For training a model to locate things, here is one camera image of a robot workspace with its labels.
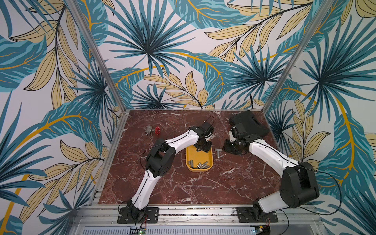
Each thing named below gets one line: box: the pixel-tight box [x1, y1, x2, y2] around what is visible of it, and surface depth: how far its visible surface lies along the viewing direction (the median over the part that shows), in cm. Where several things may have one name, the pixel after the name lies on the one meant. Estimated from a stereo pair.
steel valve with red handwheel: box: [144, 125, 161, 136], surface depth 105 cm
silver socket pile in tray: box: [188, 159, 211, 169], surface depth 92 cm
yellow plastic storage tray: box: [185, 144, 214, 172], surface depth 93 cm
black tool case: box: [229, 110, 270, 137], surface depth 110 cm
